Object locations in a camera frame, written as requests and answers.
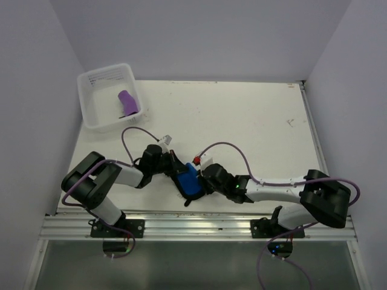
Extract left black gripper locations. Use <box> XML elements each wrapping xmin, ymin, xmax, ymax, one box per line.
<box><xmin>150</xmin><ymin>149</ymin><xmax>187</xmax><ymax>176</ymax></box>

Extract blue towel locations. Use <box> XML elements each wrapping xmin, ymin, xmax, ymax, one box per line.
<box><xmin>172</xmin><ymin>163</ymin><xmax>205</xmax><ymax>207</ymax></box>

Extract purple towel black trim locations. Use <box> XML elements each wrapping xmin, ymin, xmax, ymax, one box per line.
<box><xmin>118</xmin><ymin>90</ymin><xmax>140</xmax><ymax>118</ymax></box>

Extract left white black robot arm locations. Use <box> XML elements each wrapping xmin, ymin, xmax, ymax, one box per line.
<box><xmin>61</xmin><ymin>144</ymin><xmax>201</xmax><ymax>237</ymax></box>

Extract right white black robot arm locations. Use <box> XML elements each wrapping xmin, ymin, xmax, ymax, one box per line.
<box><xmin>199</xmin><ymin>163</ymin><xmax>351</xmax><ymax>237</ymax></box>

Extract white plastic basket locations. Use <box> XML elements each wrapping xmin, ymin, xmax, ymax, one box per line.
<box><xmin>77</xmin><ymin>63</ymin><xmax>144</xmax><ymax>132</ymax></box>

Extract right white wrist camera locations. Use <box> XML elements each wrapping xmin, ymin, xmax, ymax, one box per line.
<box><xmin>192</xmin><ymin>153</ymin><xmax>213</xmax><ymax>170</ymax></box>

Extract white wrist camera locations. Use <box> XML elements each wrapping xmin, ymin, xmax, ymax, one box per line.
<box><xmin>157</xmin><ymin>135</ymin><xmax>172</xmax><ymax>153</ymax></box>
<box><xmin>192</xmin><ymin>153</ymin><xmax>213</xmax><ymax>170</ymax></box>

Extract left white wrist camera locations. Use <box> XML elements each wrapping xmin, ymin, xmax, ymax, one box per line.
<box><xmin>157</xmin><ymin>135</ymin><xmax>172</xmax><ymax>153</ymax></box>

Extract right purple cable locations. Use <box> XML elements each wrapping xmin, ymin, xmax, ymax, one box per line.
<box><xmin>201</xmin><ymin>141</ymin><xmax>362</xmax><ymax>290</ymax></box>

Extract aluminium mounting rail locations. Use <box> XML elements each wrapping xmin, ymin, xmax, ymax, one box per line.
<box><xmin>41</xmin><ymin>211</ymin><xmax>359</xmax><ymax>241</ymax></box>

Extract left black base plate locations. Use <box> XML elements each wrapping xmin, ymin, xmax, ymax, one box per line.
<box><xmin>88</xmin><ymin>219</ymin><xmax>145</xmax><ymax>238</ymax></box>

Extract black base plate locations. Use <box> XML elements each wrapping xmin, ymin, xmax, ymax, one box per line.
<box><xmin>250</xmin><ymin>217</ymin><xmax>290</xmax><ymax>239</ymax></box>
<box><xmin>88</xmin><ymin>219</ymin><xmax>145</xmax><ymax>238</ymax></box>

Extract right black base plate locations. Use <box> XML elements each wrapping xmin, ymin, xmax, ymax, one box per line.
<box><xmin>250</xmin><ymin>217</ymin><xmax>290</xmax><ymax>239</ymax></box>

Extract aluminium table edge rail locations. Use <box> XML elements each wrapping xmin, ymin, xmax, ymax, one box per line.
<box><xmin>299</xmin><ymin>80</ymin><xmax>342</xmax><ymax>217</ymax></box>

